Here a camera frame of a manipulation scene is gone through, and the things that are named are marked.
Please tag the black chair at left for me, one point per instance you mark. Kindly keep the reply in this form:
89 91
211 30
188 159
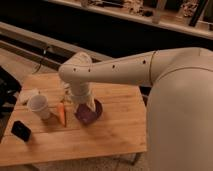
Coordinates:
8 87

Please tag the black eraser block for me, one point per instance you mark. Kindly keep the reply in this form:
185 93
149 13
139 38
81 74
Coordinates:
21 131

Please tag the purple bowl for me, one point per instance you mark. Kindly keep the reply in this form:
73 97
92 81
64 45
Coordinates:
86 116

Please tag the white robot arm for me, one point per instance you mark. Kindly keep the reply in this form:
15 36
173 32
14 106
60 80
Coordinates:
180 103

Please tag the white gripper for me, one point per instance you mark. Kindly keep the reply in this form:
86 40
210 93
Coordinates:
81 93

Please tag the white folded cloth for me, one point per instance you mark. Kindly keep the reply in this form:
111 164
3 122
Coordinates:
25 95

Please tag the wooden table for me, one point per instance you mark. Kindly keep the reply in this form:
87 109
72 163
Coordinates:
121 129

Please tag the white paper cup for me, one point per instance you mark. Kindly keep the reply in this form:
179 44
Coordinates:
38 104

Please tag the orange carrot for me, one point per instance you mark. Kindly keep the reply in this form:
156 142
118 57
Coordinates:
61 114

